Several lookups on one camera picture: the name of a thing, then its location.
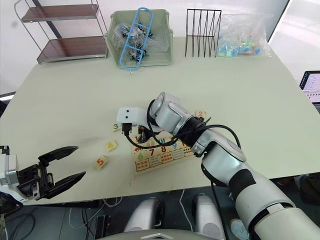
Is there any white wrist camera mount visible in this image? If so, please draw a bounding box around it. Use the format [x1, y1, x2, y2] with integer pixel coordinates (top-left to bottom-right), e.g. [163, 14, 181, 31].
[117, 106, 161, 134]
[0, 153, 27, 203]

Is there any light blue plastic frame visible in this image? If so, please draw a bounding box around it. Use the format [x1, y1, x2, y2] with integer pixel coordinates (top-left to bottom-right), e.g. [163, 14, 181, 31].
[117, 6, 155, 72]

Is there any wooden tile orange number 5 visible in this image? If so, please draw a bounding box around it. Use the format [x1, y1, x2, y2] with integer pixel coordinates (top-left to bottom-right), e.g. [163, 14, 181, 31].
[94, 155, 110, 171]

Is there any grey robot chest cover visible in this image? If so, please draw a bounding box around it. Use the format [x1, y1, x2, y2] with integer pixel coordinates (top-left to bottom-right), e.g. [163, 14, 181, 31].
[95, 227, 227, 240]

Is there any black wire file rack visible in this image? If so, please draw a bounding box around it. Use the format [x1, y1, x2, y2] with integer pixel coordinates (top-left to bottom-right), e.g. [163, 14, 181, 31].
[184, 8, 223, 58]

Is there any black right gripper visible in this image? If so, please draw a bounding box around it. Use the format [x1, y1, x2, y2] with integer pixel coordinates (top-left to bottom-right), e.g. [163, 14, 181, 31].
[137, 124, 157, 144]

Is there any black power strip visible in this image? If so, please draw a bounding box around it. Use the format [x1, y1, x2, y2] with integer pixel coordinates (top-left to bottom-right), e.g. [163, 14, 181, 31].
[95, 214, 113, 240]

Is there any wooden tile red number 7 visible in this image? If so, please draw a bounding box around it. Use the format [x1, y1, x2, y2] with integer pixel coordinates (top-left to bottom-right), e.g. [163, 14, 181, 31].
[146, 147, 159, 159]

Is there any white floor cable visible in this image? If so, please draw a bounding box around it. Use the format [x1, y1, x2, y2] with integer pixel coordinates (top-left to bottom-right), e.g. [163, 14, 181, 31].
[68, 197, 121, 232]
[178, 189, 186, 209]

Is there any grey rounded left leg cover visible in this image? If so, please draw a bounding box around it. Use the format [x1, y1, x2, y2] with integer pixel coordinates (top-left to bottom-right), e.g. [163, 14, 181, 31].
[123, 197, 166, 235]

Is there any pale green plastic basket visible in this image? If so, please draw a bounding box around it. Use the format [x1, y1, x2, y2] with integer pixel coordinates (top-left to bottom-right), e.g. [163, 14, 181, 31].
[104, 9, 174, 68]

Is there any grey rounded right leg cover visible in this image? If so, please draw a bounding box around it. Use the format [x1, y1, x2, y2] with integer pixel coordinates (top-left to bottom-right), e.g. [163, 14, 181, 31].
[192, 193, 226, 240]

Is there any clear bag of colourful blocks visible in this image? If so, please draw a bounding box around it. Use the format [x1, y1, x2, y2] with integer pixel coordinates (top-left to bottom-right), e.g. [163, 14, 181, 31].
[215, 13, 274, 59]

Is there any clear bag of black clips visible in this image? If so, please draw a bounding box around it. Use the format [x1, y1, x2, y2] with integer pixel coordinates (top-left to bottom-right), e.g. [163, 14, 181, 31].
[111, 22, 169, 62]

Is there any wooden tile yellow number 4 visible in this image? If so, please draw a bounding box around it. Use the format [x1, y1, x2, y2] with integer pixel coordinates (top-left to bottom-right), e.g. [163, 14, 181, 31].
[103, 139, 119, 153]

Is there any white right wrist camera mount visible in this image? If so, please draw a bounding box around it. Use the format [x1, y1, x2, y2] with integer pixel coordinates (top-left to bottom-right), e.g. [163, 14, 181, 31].
[117, 106, 161, 134]

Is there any grey rounded leg cover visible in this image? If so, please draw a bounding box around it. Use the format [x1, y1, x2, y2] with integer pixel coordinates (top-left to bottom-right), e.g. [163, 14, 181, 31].
[123, 197, 166, 235]
[192, 193, 226, 240]

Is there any light blue sneaker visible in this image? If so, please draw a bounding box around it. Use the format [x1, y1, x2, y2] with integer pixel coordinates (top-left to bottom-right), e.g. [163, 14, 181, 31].
[229, 216, 251, 240]

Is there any open laptop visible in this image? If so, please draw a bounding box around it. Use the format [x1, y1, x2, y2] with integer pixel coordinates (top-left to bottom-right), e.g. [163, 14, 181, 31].
[298, 70, 320, 116]

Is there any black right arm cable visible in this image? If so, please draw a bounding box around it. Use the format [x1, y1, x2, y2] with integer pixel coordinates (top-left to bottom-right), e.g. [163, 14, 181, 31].
[121, 99, 243, 226]

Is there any metal rack with brown shelves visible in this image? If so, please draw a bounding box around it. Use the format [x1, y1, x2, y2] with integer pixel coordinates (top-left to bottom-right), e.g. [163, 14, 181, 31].
[14, 0, 109, 66]

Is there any wooden tile green number 6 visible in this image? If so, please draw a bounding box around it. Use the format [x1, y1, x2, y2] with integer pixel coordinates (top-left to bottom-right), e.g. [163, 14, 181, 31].
[134, 150, 147, 163]

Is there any black table frame bar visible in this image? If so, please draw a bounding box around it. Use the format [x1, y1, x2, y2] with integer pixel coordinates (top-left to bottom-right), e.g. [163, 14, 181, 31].
[56, 197, 124, 209]

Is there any wooden number puzzle board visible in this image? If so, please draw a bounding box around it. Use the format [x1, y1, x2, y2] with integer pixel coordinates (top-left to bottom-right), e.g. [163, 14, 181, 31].
[131, 129, 198, 177]

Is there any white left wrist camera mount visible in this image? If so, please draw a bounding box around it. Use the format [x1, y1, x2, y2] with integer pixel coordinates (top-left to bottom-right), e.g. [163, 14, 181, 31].
[0, 153, 27, 203]

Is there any wooden tile orange number 8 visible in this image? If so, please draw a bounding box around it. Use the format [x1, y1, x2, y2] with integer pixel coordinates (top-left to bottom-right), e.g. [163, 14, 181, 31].
[158, 144, 171, 156]

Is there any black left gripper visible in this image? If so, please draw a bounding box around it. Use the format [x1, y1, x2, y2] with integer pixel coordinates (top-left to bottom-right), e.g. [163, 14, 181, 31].
[16, 146, 87, 201]

